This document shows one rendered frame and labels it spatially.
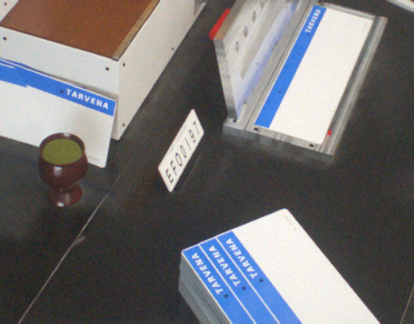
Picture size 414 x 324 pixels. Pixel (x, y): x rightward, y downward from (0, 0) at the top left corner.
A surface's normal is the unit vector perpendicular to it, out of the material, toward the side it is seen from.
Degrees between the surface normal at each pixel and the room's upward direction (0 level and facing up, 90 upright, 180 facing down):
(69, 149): 0
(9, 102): 63
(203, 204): 0
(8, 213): 0
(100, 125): 69
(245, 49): 76
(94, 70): 90
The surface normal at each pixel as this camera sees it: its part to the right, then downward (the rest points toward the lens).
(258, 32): 0.93, 0.10
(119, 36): 0.07, -0.72
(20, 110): -0.24, 0.24
